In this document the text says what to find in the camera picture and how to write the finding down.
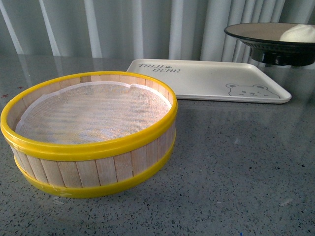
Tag white mesh steamer liner cloth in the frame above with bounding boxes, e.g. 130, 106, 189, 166
15, 81, 171, 145

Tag grey pleated curtain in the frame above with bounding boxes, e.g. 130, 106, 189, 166
0, 0, 315, 62

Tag yellow rimmed bamboo steamer basket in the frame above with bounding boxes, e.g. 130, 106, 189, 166
0, 71, 178, 198

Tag cream bear print tray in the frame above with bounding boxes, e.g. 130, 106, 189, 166
128, 59, 291, 104

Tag tan plate with black rim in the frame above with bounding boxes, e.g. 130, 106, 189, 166
224, 23, 315, 66

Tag white steamed bun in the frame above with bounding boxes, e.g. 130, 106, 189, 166
280, 24, 315, 43

